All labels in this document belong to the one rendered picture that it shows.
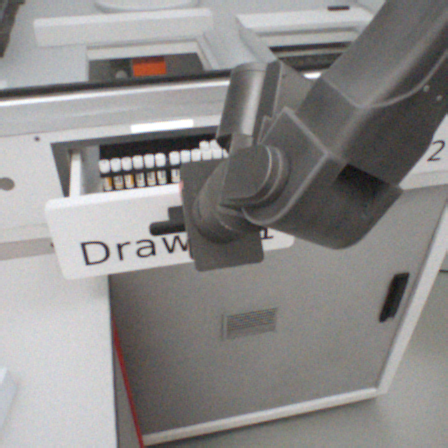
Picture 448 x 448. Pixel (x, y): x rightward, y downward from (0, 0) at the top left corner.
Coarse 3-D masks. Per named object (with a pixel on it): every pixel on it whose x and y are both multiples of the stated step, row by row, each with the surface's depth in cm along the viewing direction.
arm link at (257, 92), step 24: (240, 72) 35; (264, 72) 34; (288, 72) 33; (240, 96) 34; (264, 96) 33; (288, 96) 33; (240, 120) 34; (264, 120) 31; (240, 168) 28; (264, 168) 26; (288, 168) 26; (240, 192) 27; (264, 192) 26
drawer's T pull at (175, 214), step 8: (168, 208) 53; (176, 208) 53; (168, 216) 52; (176, 216) 52; (152, 224) 51; (160, 224) 50; (168, 224) 50; (176, 224) 51; (184, 224) 51; (152, 232) 50; (160, 232) 51; (168, 232) 51; (176, 232) 51; (184, 232) 51
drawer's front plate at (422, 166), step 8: (440, 128) 70; (440, 136) 71; (432, 144) 72; (440, 144) 72; (432, 152) 73; (440, 152) 73; (424, 160) 74; (440, 160) 74; (416, 168) 74; (424, 168) 75; (432, 168) 75; (440, 168) 75
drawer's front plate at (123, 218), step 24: (120, 192) 52; (144, 192) 52; (168, 192) 52; (48, 216) 51; (72, 216) 51; (96, 216) 52; (120, 216) 53; (144, 216) 53; (72, 240) 53; (96, 240) 54; (120, 240) 55; (168, 240) 56; (264, 240) 60; (288, 240) 61; (72, 264) 55; (96, 264) 56; (120, 264) 57; (144, 264) 58; (168, 264) 59
